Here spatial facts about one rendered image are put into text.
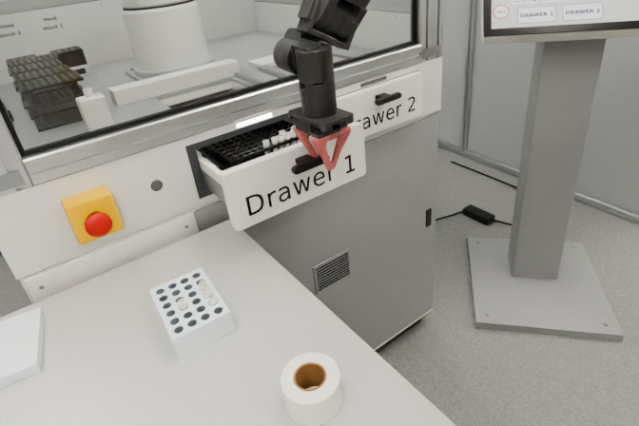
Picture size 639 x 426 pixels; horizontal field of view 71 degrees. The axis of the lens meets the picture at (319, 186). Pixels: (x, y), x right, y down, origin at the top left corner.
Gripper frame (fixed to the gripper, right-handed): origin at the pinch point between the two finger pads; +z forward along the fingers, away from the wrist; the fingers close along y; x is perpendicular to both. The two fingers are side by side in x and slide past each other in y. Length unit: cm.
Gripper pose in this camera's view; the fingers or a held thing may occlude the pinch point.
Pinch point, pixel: (324, 162)
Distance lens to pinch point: 77.7
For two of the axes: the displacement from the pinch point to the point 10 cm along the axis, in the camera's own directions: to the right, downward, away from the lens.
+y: -5.8, -3.4, 7.4
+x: -8.1, 3.5, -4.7
